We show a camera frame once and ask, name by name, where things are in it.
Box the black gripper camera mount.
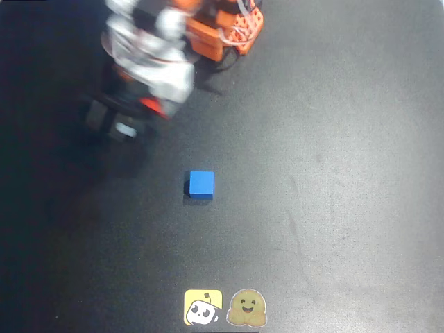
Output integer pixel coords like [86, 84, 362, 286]
[81, 90, 148, 144]

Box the smiling hugging face sticker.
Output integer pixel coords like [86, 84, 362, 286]
[225, 288, 268, 327]

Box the white cable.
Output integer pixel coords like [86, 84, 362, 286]
[218, 0, 263, 48]

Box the yellow robot sticker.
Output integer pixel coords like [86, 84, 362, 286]
[183, 289, 223, 326]

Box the orange robot base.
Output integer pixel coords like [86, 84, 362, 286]
[185, 0, 265, 62]

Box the blue cube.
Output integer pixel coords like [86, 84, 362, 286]
[189, 170, 216, 200]

